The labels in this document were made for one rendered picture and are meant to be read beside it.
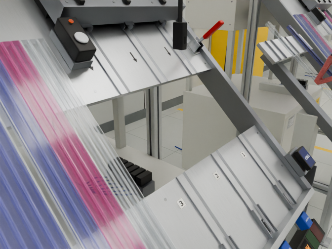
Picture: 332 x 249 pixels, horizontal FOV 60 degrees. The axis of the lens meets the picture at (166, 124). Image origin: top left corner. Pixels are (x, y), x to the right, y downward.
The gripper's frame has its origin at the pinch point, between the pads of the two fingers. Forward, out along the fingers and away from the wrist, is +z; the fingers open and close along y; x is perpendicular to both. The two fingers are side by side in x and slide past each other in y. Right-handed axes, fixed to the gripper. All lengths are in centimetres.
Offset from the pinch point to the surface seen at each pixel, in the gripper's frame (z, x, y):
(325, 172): 75, 53, -132
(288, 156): 10.8, 10.7, 18.1
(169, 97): 183, -88, -167
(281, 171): 13.1, 12.4, 20.8
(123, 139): 61, -24, 17
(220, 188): 13.5, 6.4, 41.5
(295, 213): 11.2, 19.4, 29.6
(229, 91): 12.4, -10.5, 18.2
